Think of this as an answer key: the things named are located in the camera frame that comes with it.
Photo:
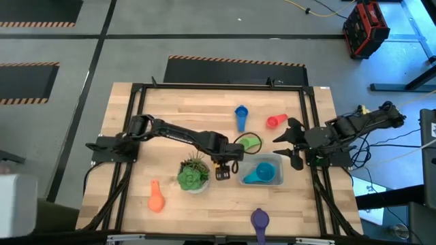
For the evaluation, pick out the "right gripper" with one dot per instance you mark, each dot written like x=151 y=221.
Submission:
x=315 y=137

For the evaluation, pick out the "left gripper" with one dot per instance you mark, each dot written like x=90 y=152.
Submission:
x=235 y=152

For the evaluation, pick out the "red measuring cup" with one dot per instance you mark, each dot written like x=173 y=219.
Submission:
x=272 y=122

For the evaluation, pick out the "teal measuring cup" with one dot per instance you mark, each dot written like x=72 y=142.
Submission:
x=265 y=171

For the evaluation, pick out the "green measuring cup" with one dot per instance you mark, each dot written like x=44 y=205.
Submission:
x=250 y=143

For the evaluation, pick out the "purple measuring cup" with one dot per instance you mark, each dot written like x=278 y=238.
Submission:
x=260 y=219

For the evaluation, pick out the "blue measuring cup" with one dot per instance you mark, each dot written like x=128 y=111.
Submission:
x=241 y=117

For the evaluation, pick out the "orange measuring cup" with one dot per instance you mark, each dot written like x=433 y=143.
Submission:
x=156 y=202

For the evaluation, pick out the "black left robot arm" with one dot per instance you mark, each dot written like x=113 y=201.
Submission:
x=177 y=132

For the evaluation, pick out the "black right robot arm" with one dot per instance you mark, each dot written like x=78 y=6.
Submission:
x=357 y=124

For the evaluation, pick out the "pale grey plastic basket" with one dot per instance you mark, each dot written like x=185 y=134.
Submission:
x=277 y=160

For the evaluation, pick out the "artificial succulent in patterned pot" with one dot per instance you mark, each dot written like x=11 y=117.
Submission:
x=190 y=178

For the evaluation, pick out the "black hazard-striped floor mat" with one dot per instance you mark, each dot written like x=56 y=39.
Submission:
x=24 y=81
x=37 y=10
x=235 y=73

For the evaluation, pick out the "black desk beam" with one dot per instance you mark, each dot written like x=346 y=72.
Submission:
x=388 y=199

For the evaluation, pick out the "red and black toolbox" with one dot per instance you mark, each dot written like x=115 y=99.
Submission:
x=366 y=30

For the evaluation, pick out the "black cabinet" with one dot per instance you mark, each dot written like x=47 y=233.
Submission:
x=428 y=160

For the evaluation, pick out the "steel cup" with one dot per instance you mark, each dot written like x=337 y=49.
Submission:
x=399 y=231

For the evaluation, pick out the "black box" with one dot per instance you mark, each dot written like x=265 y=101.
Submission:
x=422 y=224

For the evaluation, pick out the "dark olive seat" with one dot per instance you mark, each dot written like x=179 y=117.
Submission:
x=56 y=216

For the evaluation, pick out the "black floor stand foot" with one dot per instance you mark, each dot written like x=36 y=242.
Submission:
x=12 y=157

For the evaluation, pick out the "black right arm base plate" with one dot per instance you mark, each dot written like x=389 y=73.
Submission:
x=340 y=160

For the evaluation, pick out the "black table-level camera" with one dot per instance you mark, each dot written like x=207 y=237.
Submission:
x=220 y=240

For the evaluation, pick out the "black aluminium table frame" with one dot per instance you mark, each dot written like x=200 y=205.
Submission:
x=221 y=86

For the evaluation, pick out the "silver bracket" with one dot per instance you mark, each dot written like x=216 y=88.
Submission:
x=126 y=237
x=315 y=241

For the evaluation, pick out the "black desk leg frame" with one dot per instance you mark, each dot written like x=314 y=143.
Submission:
x=402 y=87

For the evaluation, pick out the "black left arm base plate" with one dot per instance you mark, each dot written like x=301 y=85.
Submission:
x=102 y=154

